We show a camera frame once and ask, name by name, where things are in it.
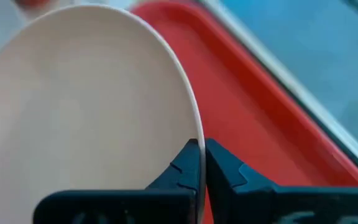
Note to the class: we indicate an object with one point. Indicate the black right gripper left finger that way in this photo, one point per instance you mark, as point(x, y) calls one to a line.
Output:
point(172, 199)

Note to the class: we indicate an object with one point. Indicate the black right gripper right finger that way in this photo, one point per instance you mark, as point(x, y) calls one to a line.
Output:
point(253, 199)

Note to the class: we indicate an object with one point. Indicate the red plastic tray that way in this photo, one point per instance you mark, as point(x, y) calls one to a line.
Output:
point(247, 105)

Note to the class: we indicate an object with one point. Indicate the red faceted plastic cup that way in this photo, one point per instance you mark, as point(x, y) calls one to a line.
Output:
point(31, 2)

